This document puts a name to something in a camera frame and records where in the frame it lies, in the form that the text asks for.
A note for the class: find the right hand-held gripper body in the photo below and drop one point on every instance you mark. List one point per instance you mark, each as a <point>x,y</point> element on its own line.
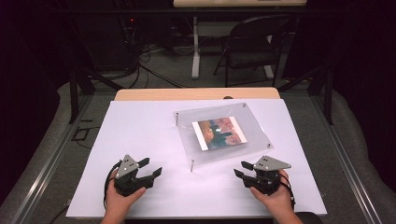
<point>267,174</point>

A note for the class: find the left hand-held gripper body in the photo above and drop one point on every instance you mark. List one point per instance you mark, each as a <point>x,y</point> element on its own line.
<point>127,174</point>

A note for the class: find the clear acrylic photo frame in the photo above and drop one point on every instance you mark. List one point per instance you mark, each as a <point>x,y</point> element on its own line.
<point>243,130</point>

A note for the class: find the landscape painting print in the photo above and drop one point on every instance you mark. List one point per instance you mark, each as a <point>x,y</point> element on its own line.
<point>219,133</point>

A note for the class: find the person's left hand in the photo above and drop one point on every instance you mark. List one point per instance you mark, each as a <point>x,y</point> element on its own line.
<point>120,202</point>

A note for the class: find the person's right hand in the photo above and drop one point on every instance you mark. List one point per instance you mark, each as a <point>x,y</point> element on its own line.
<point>275,202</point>

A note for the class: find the white table cover sheet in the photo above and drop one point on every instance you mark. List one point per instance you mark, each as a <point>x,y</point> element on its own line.
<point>146,130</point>

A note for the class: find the light wooden table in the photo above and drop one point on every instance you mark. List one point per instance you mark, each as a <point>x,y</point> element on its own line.
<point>186,94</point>

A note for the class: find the black metal stand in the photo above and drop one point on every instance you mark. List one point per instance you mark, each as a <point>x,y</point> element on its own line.
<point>327,93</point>
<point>74,93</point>

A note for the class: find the black folding chair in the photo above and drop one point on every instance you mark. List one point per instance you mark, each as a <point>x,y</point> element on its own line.
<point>249,59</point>

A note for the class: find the white desk with legs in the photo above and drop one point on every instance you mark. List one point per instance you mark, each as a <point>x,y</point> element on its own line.
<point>195,56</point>

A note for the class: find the dark computer with red light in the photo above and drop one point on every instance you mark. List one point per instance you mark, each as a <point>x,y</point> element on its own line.
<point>132,21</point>

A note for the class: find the aluminium floor rail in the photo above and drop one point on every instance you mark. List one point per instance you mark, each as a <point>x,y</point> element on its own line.
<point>345,161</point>
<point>53,161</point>

